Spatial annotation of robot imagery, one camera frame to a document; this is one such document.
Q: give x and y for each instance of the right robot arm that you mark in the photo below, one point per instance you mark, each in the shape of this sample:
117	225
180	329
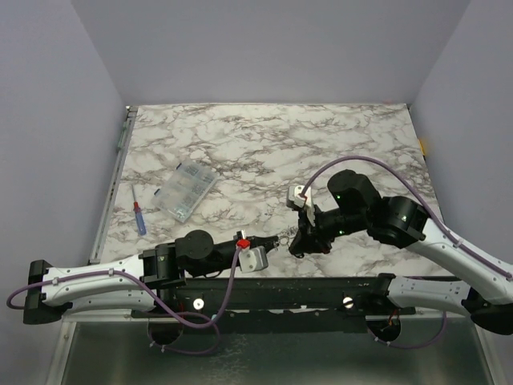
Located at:
474	289

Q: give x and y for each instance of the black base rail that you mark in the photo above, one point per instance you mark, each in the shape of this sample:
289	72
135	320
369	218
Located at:
306	305

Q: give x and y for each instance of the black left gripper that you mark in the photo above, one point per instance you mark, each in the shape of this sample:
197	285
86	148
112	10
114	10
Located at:
256	240

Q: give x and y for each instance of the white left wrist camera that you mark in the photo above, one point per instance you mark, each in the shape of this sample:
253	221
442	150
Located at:
253	260

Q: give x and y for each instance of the clear plastic screw box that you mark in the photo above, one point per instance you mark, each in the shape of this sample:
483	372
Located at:
184	190

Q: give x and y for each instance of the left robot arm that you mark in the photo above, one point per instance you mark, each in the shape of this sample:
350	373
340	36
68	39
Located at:
136	282

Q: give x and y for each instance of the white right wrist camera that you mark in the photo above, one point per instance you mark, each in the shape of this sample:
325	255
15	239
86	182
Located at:
301	201

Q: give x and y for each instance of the blue red screwdriver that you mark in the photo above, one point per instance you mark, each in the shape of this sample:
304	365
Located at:
140	224

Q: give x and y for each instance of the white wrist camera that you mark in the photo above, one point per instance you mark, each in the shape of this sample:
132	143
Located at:
253	260
301	201

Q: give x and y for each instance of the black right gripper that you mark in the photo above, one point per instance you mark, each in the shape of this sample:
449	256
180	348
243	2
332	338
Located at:
309	231

